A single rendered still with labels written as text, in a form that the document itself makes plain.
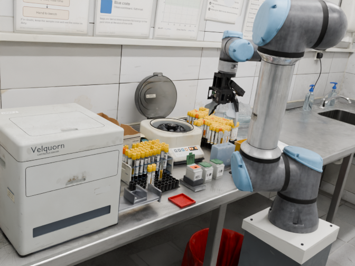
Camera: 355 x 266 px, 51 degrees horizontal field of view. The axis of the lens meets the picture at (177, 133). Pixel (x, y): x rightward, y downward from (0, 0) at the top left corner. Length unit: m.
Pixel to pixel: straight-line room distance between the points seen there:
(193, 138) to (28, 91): 0.70
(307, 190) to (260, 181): 0.15
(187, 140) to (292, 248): 0.70
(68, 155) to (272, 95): 0.53
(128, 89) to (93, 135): 0.85
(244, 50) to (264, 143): 0.39
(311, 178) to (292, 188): 0.06
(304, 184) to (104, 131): 0.58
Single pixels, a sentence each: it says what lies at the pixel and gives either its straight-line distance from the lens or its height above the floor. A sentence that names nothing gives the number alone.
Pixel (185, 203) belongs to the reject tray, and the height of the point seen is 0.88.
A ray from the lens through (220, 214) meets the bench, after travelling 1.45.
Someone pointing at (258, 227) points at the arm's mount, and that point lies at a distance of 1.16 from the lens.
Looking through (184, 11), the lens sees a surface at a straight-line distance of 1.91.
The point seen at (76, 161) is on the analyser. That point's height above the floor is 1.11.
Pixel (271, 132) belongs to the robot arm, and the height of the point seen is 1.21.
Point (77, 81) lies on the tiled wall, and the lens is 1.63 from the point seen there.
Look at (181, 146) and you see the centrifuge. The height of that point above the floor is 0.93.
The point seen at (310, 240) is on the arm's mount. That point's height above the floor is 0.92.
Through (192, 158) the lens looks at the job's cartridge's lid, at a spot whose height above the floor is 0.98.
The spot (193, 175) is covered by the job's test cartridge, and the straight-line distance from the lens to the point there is 1.35.
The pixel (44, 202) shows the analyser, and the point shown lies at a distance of 0.96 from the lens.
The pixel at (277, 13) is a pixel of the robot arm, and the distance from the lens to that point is 0.92.
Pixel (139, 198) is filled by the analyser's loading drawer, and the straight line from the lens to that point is 1.19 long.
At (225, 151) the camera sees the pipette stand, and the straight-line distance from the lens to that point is 1.55.
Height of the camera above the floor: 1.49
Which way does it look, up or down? 19 degrees down
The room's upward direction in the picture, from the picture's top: 7 degrees clockwise
